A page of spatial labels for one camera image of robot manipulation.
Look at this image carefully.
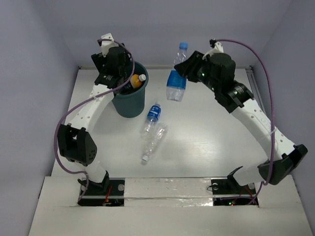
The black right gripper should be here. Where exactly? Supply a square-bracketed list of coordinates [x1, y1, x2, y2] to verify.
[174, 50, 221, 93]

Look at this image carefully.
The clear bottle blue cap label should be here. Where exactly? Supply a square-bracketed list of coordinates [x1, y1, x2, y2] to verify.
[166, 42, 188, 102]

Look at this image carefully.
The orange juice bottle white cap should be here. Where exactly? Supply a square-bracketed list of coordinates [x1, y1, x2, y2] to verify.
[122, 74, 146, 93]

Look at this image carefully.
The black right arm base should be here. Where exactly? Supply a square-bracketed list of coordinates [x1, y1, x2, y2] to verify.
[207, 167, 256, 207]

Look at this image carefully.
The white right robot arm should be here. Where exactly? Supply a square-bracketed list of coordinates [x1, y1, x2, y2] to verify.
[174, 51, 308, 193]

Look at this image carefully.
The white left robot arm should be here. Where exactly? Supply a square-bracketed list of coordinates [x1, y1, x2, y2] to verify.
[54, 45, 135, 194]

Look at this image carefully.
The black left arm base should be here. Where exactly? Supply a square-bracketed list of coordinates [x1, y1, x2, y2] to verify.
[78, 178, 125, 207]

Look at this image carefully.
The dark green plastic bin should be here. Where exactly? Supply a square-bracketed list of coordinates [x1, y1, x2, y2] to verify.
[112, 62, 149, 118]

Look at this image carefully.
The clear bottle dark blue label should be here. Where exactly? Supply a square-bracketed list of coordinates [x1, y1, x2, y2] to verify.
[141, 101, 161, 139]

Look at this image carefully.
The clear empty bottle right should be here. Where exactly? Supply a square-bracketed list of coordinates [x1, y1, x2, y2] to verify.
[141, 123, 168, 165]

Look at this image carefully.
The silver foil tape strip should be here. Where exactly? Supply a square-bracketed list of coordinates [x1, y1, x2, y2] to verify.
[124, 177, 213, 207]

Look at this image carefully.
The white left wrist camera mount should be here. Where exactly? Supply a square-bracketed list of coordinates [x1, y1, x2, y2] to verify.
[97, 33, 117, 57]

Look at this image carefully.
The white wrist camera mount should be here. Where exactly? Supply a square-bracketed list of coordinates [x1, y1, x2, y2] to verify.
[202, 39, 224, 60]
[97, 33, 117, 57]

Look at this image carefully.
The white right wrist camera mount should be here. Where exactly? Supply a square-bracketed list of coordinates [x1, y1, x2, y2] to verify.
[202, 39, 224, 60]

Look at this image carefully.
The aluminium rail right edge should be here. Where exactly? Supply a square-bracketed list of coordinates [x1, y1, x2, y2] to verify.
[245, 67, 265, 113]

